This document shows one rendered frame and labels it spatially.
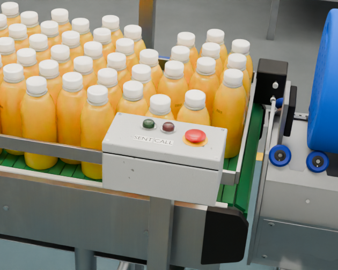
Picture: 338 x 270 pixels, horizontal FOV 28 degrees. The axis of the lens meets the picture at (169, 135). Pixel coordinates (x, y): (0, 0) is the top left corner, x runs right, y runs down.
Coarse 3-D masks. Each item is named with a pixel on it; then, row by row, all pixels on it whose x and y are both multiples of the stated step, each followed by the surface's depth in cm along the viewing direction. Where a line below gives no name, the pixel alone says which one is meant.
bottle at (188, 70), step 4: (172, 60) 143; (188, 60) 144; (184, 64) 143; (188, 64) 144; (184, 68) 143; (188, 68) 144; (192, 68) 145; (184, 72) 143; (188, 72) 144; (192, 72) 145; (184, 76) 143; (188, 76) 144; (188, 80) 144
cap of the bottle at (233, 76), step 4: (224, 72) 136; (228, 72) 136; (232, 72) 136; (236, 72) 136; (240, 72) 136; (224, 76) 136; (228, 76) 135; (232, 76) 135; (236, 76) 135; (240, 76) 135; (224, 80) 136; (228, 80) 135; (232, 80) 135; (236, 80) 135; (240, 80) 135; (232, 84) 135; (236, 84) 135
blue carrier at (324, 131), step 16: (336, 16) 127; (336, 32) 123; (320, 48) 142; (336, 48) 122; (320, 64) 135; (336, 64) 121; (320, 80) 129; (336, 80) 121; (320, 96) 123; (336, 96) 122; (320, 112) 124; (336, 112) 123; (320, 128) 126; (336, 128) 125; (320, 144) 130; (336, 144) 128
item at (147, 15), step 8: (144, 0) 171; (152, 0) 170; (144, 8) 172; (152, 8) 171; (144, 16) 173; (152, 16) 173; (144, 24) 174; (152, 24) 174; (144, 32) 176; (152, 32) 176; (144, 40) 177; (152, 40) 178; (152, 48) 180; (136, 264) 223
